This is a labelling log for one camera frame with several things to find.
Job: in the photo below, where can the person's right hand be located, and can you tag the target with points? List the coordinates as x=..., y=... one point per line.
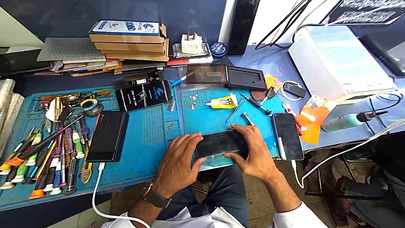
x=258, y=158

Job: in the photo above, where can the person's left hand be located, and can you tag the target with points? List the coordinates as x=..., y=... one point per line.
x=178, y=167

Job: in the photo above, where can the person's left fingers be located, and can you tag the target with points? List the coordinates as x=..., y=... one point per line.
x=181, y=142

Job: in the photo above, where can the person's right thumb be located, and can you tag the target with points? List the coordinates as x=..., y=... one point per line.
x=236, y=159

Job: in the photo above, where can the person's left index finger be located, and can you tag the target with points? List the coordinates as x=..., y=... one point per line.
x=191, y=146

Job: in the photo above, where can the person's left thumb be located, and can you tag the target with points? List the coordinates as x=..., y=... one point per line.
x=197, y=164

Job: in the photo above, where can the person's right index finger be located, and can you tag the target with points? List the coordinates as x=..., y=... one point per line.
x=244, y=129

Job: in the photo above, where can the black smartphone with dark frame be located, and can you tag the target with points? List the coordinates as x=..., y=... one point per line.
x=221, y=143

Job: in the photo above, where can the person's left forearm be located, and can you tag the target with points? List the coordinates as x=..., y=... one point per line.
x=144, y=207

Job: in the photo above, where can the person's right forearm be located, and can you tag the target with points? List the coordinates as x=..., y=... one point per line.
x=284, y=193

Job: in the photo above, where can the short silver screwdriver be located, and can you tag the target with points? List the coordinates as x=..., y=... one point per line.
x=248, y=119

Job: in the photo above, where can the metal tweezers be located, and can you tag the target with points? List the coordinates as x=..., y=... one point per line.
x=235, y=110

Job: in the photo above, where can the yellow glue tube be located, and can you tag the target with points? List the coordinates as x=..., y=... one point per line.
x=223, y=102

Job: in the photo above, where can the grey metal plate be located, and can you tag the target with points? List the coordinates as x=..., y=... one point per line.
x=171, y=106

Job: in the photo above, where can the maroon leather piece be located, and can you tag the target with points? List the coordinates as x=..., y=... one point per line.
x=258, y=95

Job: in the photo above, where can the blue silicone work mat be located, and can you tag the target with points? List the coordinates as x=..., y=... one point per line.
x=139, y=133

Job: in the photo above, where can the black key fob tool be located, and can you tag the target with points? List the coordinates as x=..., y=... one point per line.
x=270, y=92

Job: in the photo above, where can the black empty box tray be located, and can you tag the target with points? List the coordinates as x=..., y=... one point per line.
x=246, y=77

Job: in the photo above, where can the person's body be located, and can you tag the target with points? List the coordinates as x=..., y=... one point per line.
x=196, y=220

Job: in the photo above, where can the orange yellow sticker sheet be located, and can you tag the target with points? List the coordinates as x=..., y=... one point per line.
x=272, y=81

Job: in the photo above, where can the black printed screen package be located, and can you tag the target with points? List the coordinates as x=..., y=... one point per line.
x=144, y=95

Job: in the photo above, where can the blue brush pen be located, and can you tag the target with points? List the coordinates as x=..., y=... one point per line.
x=179, y=81

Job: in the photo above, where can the small black device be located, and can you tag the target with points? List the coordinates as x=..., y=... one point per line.
x=295, y=89

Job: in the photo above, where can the orange plastic sheet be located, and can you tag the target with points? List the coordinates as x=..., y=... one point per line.
x=311, y=123

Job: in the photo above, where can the transparent brown plastic case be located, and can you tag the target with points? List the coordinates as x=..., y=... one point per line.
x=204, y=74

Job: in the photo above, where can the black ribbed power bank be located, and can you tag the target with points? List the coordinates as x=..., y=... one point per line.
x=107, y=136

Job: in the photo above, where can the dark phone part package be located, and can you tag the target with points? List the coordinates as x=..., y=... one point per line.
x=126, y=83

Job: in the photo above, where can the red white flat box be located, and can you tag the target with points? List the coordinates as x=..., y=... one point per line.
x=189, y=60

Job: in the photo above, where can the round blue flux tin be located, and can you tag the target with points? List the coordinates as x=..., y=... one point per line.
x=218, y=50

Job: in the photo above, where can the roll of black tape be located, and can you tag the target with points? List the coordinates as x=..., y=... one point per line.
x=95, y=110

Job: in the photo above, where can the white plug adapter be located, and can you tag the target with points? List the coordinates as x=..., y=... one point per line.
x=191, y=44

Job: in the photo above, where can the green bottle with black nozzle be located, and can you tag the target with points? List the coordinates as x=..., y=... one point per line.
x=343, y=122

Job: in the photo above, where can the tall black glass phone screen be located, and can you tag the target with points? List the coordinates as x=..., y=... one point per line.
x=243, y=27

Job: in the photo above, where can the roll of yellowish tape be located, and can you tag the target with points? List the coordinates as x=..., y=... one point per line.
x=83, y=104

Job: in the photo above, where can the stack of cardboard boxes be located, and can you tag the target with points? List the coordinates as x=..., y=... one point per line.
x=133, y=41

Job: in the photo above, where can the pile of flat packages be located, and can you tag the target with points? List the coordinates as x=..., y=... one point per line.
x=91, y=67

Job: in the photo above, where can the white translucent plastic container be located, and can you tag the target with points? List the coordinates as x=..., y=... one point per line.
x=338, y=60

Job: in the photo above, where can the brass cylindrical tool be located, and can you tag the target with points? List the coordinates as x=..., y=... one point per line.
x=57, y=109

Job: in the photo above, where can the pile of screwdrivers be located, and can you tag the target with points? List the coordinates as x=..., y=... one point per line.
x=47, y=155

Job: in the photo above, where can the grey bubble wrap sheet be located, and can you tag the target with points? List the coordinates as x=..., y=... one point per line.
x=69, y=49

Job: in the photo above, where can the black flat device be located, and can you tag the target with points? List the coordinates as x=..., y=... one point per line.
x=382, y=56

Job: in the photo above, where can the black sign with white writing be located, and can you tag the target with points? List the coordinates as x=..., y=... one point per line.
x=364, y=12

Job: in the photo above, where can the bundle of rolled plastic wrap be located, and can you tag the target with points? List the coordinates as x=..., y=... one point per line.
x=8, y=110

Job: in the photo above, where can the black box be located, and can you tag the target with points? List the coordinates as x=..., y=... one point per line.
x=22, y=61

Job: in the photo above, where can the small white metal bracket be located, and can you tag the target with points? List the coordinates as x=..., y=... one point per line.
x=192, y=105
x=193, y=97

